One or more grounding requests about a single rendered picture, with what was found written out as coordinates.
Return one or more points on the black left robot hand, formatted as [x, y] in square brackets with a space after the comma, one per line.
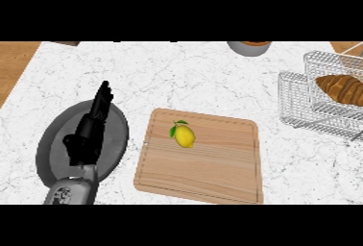
[90, 128]

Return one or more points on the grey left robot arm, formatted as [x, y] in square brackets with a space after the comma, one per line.
[71, 189]

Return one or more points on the wooden cutting board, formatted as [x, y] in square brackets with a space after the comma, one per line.
[202, 163]

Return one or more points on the brown croissant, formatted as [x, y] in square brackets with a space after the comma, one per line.
[343, 89]

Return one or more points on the grey round plate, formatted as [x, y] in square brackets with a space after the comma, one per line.
[114, 134]

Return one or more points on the yellow lemon with leaf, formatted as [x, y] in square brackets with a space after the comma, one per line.
[183, 135]

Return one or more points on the grey bowl with brown contents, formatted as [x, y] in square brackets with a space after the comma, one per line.
[248, 47]

